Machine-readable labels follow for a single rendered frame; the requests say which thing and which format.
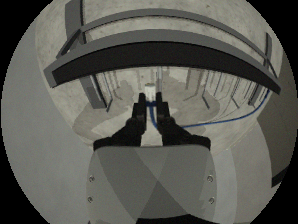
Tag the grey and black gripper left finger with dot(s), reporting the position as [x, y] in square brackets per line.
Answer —
[136, 125]

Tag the blue patch cord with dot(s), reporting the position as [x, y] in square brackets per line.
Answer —
[154, 122]

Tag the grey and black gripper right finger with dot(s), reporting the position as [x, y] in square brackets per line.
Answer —
[173, 133]

